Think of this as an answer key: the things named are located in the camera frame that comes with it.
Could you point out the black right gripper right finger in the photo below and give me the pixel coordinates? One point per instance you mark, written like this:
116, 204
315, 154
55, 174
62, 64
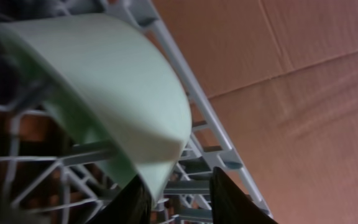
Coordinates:
230, 204

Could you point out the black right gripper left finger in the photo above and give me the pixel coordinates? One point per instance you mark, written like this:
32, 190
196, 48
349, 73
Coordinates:
131, 206

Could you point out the mint green small bowl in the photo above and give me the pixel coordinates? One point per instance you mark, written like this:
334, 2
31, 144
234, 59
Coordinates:
110, 84

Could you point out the grey dishwasher rack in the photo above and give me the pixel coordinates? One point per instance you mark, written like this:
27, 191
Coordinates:
46, 177

